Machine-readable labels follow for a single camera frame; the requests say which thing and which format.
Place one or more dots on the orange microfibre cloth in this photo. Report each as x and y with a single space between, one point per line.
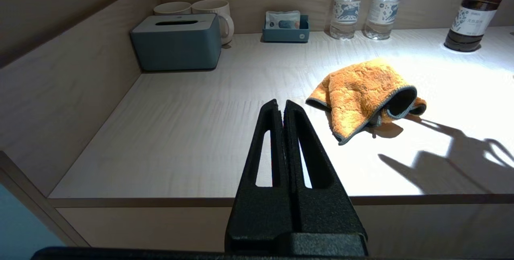
357 91

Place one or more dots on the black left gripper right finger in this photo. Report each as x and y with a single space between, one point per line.
325 212

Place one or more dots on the white sachet packet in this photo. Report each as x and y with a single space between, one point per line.
281 19

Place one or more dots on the grey tissue box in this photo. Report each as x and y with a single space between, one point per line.
176 43

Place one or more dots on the dark tea bottle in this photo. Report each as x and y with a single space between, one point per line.
470 23

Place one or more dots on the white ceramic mug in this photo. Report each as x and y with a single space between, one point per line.
172 8
213 7

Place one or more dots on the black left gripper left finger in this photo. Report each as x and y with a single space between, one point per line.
257 216

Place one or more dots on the clear water bottle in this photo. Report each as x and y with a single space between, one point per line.
346 11
383 11

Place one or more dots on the small blue tray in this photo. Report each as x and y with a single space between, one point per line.
286 35

